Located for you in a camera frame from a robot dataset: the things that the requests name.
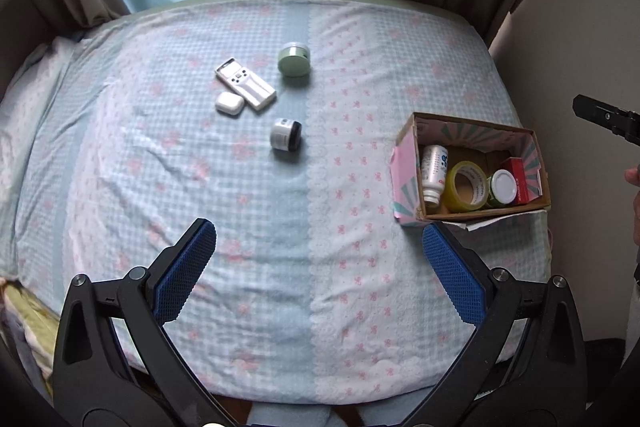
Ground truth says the red small box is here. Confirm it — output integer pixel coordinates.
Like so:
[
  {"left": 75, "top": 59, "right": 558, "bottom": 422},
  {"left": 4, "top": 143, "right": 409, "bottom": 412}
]
[{"left": 501, "top": 157, "right": 542, "bottom": 205}]

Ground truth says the green jar white lid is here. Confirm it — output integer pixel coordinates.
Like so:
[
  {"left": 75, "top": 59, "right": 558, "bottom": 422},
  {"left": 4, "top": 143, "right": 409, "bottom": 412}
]
[{"left": 487, "top": 169, "right": 518, "bottom": 207}]

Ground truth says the yellow tape roll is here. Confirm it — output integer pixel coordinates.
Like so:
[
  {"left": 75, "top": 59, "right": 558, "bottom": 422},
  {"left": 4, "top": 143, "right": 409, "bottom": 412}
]
[{"left": 442, "top": 160, "right": 488, "bottom": 213}]

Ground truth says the white pill bottle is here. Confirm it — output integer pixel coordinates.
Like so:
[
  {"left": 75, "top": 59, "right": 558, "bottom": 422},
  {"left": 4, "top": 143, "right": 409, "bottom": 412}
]
[{"left": 421, "top": 144, "right": 448, "bottom": 208}]

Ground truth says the white earbuds case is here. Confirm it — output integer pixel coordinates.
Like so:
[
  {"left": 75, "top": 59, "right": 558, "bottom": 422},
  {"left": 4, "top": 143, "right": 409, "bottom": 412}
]
[{"left": 215, "top": 91, "right": 245, "bottom": 117}]

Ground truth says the grey jar black lid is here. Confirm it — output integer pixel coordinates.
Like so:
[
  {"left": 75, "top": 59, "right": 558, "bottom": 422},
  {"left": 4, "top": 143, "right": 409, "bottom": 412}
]
[{"left": 269, "top": 118, "right": 302, "bottom": 153}]

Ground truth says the white remote control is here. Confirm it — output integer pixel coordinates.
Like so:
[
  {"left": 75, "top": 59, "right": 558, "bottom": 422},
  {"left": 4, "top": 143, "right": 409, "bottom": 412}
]
[{"left": 215, "top": 57, "right": 277, "bottom": 112}]

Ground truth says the pale green cream jar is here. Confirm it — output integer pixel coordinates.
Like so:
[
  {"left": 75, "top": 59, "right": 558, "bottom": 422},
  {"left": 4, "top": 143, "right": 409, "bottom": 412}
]
[{"left": 278, "top": 42, "right": 311, "bottom": 78}]

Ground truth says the person's right hand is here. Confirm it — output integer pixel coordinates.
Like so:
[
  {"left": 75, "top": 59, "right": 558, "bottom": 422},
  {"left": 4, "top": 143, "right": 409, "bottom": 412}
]
[{"left": 624, "top": 167, "right": 640, "bottom": 246}]

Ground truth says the patterned cardboard box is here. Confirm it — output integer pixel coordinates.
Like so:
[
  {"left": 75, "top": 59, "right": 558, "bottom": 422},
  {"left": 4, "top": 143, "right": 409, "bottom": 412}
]
[{"left": 390, "top": 113, "right": 551, "bottom": 227}]

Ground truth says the checkered floral bedsheet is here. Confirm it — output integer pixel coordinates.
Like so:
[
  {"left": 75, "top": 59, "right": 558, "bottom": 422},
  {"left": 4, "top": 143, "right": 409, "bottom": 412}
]
[{"left": 1, "top": 0, "right": 518, "bottom": 404}]

